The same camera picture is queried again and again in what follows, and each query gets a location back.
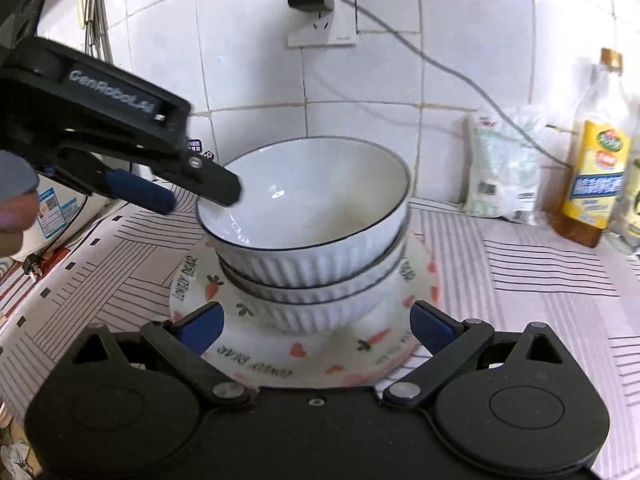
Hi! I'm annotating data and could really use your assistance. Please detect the hanging metal utensils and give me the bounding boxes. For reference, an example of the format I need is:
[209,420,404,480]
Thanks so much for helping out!
[79,0,110,58]

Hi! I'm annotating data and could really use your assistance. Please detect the white rabbit carrot plate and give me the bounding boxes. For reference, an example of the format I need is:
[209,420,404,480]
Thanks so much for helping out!
[168,230,443,387]

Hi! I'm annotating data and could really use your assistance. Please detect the black cable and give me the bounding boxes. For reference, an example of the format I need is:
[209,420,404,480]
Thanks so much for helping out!
[320,0,581,167]

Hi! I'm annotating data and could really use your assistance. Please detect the white ribbed bowl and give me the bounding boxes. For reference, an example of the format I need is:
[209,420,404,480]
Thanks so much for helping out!
[247,280,398,335]
[219,232,408,307]
[196,137,412,288]

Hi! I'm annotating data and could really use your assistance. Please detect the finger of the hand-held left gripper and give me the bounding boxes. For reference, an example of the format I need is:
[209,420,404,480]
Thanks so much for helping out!
[42,147,177,215]
[150,152,244,207]

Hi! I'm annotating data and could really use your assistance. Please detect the yellow label cooking wine bottle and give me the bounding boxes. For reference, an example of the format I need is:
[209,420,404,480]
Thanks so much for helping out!
[552,49,632,248]

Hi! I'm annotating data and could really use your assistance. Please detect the white rice cooker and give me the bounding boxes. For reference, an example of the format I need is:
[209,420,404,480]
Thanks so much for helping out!
[10,172,112,262]

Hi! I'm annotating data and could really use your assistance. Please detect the blue wall sticker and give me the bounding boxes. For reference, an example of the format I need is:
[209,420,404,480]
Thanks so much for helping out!
[186,139,217,162]

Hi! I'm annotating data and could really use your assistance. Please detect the black power plug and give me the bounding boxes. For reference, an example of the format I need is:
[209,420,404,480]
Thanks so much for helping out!
[22,254,47,282]

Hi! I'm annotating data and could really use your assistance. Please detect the white wall socket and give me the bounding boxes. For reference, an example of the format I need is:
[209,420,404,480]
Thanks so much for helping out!
[287,0,359,49]

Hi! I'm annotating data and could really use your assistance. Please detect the person's left hand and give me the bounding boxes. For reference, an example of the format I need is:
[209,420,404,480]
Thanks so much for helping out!
[0,195,35,260]

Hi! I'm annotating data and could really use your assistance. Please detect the white plastic bag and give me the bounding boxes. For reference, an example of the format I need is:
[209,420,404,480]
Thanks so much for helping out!
[462,105,547,225]

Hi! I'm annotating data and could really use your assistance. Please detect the clear vinegar bottle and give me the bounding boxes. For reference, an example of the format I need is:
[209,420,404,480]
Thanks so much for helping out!
[607,152,640,256]

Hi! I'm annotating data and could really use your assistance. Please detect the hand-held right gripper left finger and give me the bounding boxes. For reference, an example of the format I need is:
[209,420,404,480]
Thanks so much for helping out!
[70,302,256,409]

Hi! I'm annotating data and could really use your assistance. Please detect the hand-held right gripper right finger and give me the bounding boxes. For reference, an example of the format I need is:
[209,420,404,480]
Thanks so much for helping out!
[382,300,572,407]

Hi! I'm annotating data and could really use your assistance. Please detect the striped table mat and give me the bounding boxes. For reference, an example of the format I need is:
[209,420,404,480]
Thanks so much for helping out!
[0,195,640,436]

